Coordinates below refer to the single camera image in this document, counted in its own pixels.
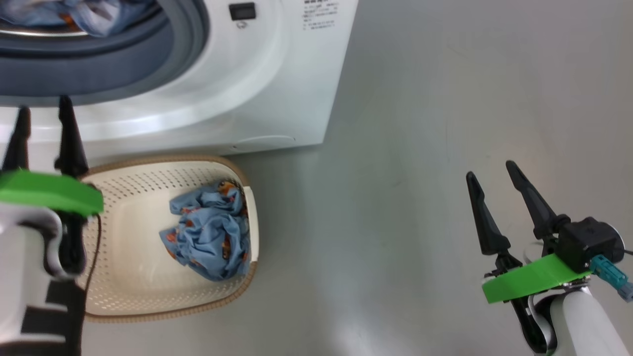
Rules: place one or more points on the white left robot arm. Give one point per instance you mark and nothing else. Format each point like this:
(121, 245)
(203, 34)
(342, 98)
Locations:
(24, 277)

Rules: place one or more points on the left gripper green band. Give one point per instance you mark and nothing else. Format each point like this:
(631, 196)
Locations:
(44, 190)

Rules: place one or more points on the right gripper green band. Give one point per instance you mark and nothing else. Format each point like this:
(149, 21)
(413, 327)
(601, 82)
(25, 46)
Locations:
(534, 279)

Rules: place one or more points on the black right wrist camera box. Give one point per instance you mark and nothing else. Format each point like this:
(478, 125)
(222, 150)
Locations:
(588, 242)

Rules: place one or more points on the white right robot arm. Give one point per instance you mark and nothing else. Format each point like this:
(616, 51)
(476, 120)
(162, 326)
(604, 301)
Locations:
(583, 326)

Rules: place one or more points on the white front-load washing machine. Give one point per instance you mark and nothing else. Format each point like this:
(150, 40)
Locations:
(277, 89)

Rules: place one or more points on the round white filter cover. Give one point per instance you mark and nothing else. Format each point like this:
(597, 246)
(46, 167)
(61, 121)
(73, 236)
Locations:
(262, 142)

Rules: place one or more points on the printed text notice sticker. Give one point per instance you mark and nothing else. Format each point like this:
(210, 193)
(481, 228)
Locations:
(320, 15)

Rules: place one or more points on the cream perforated laundry basket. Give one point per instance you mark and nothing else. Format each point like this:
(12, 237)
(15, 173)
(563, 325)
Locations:
(138, 267)

